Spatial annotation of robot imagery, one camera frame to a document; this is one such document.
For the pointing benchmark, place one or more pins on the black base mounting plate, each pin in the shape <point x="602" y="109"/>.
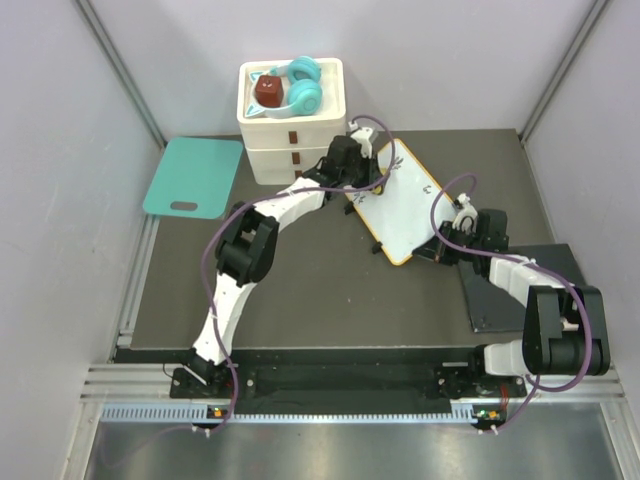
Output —
<point x="420" y="381"/>

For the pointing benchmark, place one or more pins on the white three-drawer storage box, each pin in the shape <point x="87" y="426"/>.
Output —
<point x="280" y="150"/>

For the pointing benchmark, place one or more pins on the dark red cube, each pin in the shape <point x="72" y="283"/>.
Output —
<point x="269" y="91"/>

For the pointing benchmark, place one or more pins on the yellow-framed whiteboard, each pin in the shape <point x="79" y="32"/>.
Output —
<point x="399" y="218"/>

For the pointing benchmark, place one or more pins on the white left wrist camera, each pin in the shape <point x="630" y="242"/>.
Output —
<point x="364" y="136"/>

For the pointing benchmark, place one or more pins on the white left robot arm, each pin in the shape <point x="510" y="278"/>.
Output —
<point x="246" y="242"/>

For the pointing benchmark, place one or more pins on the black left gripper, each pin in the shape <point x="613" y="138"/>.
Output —
<point x="374" y="175"/>

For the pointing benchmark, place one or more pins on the black notebook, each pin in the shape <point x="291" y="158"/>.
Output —
<point x="491" y="309"/>

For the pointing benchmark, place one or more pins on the grey slotted cable duct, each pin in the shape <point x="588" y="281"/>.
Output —
<point x="209" y="415"/>

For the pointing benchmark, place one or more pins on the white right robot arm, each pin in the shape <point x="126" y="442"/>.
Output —
<point x="564" y="331"/>

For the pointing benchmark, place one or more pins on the teal cutting board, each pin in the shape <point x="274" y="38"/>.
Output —
<point x="194" y="178"/>

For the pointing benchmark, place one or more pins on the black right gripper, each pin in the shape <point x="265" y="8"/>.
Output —
<point x="433" y="251"/>

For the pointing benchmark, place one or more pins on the teal cat-ear headphones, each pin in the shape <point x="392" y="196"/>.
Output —
<point x="303" y="93"/>

